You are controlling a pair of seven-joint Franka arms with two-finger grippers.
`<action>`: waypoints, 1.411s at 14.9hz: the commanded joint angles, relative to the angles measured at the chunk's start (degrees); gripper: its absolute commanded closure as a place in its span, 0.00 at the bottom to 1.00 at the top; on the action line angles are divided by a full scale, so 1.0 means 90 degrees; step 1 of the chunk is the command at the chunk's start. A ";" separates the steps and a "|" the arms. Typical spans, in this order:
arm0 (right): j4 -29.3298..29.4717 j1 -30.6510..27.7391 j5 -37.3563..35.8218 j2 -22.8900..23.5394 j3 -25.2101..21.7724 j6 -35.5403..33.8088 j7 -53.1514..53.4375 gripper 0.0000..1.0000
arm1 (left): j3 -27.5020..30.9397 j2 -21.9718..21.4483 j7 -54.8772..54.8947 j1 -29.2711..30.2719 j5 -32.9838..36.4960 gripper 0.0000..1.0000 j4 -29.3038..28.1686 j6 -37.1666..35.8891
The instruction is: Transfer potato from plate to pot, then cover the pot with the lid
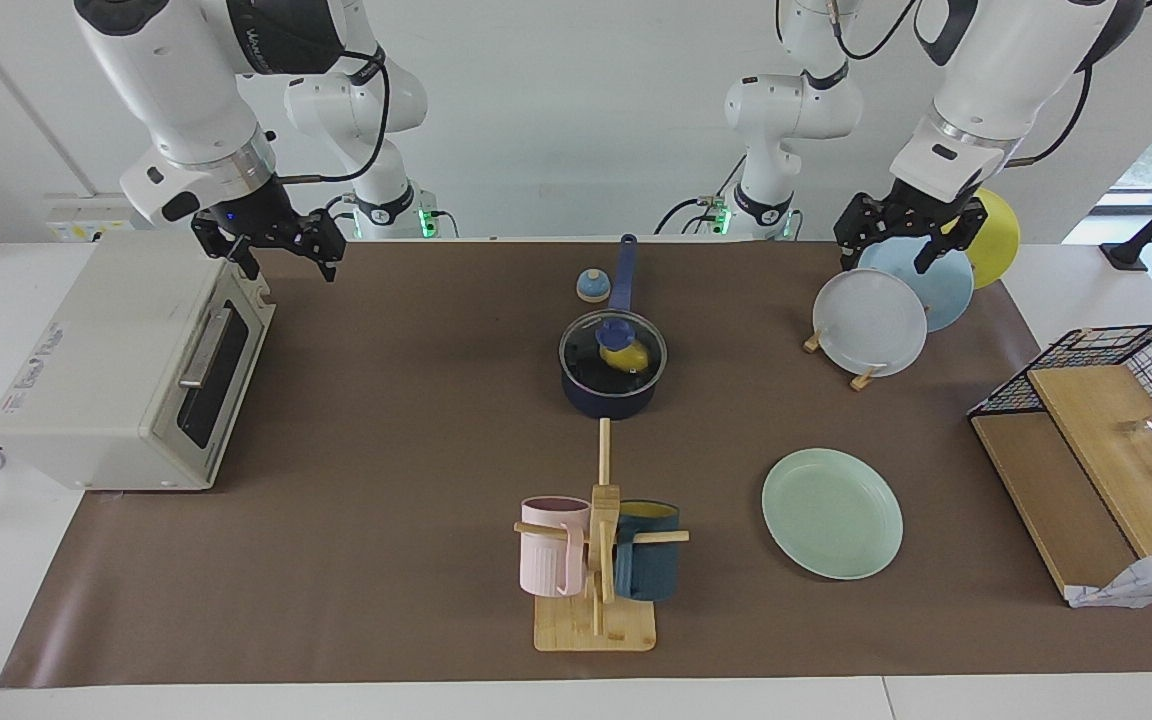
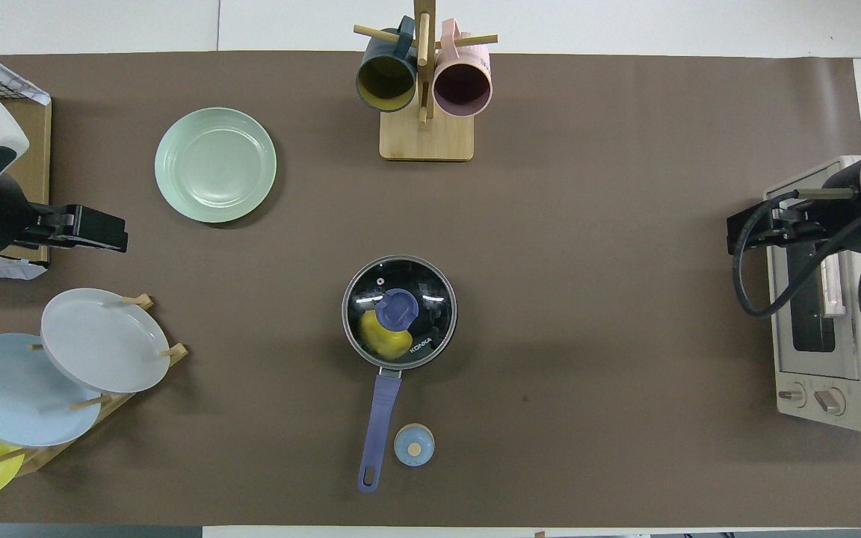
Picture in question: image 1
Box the glass lid blue knob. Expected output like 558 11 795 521
559 309 668 393

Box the grey plate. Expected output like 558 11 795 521
812 267 929 378

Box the mint green plate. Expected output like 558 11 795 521
762 447 905 581

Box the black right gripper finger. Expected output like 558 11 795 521
295 211 348 284
191 217 263 284

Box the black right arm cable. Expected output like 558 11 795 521
276 45 391 185

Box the wooden plate rack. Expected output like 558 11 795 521
803 325 882 392

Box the brown wooden base board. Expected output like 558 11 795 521
971 412 1137 601

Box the yellow plate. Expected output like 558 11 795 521
946 187 1021 291

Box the dark blue saucepan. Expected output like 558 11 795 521
558 234 668 420

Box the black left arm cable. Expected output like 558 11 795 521
821 0 1097 167

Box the white power strip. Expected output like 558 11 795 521
44 193 137 242

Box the dark teal mug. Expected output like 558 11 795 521
614 500 682 603

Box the yellow potato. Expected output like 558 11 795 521
599 340 650 373

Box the wooden mug tree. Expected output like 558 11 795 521
513 418 690 653

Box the light blue plate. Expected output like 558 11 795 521
858 236 975 333

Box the black left base cable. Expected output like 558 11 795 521
654 155 803 239

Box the black right base cable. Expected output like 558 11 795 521
321 193 459 241

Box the cream toaster oven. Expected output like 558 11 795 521
0 232 277 493

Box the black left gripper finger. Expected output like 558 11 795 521
913 199 988 277
832 194 876 274

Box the brown table mat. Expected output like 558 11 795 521
0 240 1152 689

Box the black base cable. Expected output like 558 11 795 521
654 155 803 239
321 193 459 241

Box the light wooden shelf board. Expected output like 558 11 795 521
1026 365 1152 559

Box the pink ribbed mug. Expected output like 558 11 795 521
520 496 592 599

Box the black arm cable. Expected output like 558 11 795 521
821 0 1097 167
276 45 391 185

